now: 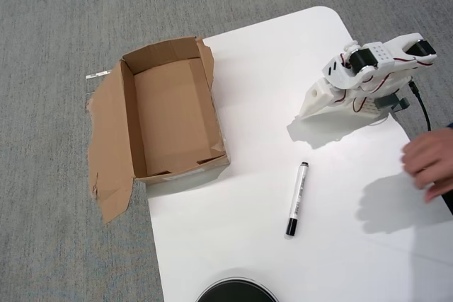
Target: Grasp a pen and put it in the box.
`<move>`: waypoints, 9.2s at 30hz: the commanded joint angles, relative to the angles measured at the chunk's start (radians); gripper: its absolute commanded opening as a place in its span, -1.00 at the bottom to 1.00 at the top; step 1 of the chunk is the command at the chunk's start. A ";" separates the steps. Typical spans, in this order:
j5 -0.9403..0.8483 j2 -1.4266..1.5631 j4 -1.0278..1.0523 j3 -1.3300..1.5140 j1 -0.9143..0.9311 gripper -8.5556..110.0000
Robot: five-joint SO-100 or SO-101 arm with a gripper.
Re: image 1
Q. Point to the grey table clamp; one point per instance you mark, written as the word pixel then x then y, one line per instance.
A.
pixel 391 102

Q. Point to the black round disc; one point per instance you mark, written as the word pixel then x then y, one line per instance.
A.
pixel 235 289

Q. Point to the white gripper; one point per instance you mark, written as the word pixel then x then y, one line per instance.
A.
pixel 316 101

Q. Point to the person's bare hand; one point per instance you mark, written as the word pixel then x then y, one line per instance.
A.
pixel 433 160

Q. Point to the open brown cardboard box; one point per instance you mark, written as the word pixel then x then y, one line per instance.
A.
pixel 170 118

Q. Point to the black and white marker pen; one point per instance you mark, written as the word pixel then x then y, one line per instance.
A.
pixel 298 197

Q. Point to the white label strip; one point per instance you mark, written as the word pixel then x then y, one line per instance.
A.
pixel 99 75

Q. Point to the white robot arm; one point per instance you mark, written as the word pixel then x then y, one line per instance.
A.
pixel 378 54

